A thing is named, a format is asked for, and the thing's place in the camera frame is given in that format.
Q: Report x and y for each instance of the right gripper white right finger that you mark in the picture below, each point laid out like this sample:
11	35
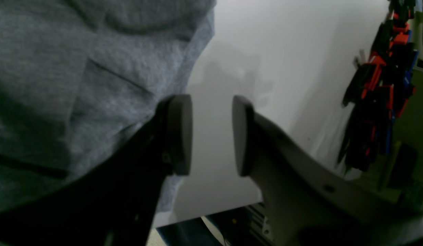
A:
308	205

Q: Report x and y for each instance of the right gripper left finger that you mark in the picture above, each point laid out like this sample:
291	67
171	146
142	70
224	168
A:
114	204

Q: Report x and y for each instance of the grey T-shirt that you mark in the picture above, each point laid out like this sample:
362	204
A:
78	78

